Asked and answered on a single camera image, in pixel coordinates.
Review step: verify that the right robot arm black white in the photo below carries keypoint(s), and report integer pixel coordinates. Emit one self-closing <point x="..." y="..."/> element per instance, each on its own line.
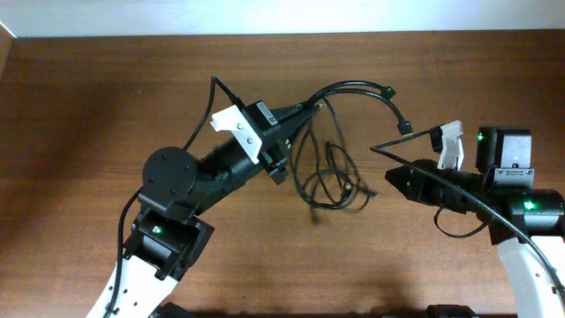
<point x="530" y="283"/>

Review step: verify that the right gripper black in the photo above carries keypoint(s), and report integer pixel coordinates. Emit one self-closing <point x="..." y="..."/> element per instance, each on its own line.
<point x="424" y="187"/>

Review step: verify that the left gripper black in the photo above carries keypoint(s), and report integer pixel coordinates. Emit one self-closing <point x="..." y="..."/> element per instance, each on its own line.
<point x="272" y="160"/>

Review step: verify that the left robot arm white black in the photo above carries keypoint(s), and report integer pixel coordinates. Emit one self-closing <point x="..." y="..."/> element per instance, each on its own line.
<point x="168" y="236"/>

